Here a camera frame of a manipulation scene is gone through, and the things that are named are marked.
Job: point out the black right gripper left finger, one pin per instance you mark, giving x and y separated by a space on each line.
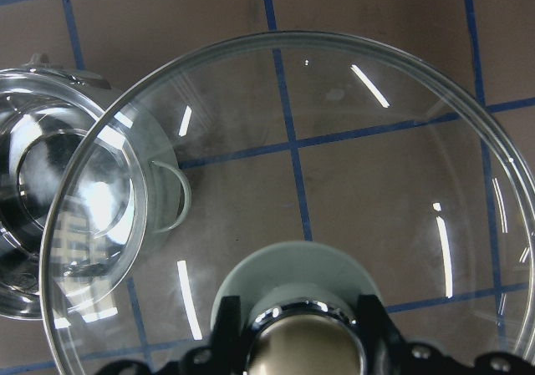
225 351

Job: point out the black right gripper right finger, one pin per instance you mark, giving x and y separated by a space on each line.
385 349

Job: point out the glass pot lid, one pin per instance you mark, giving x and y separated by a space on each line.
323 167

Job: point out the pale green electric pot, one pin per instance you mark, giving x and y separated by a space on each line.
87 172

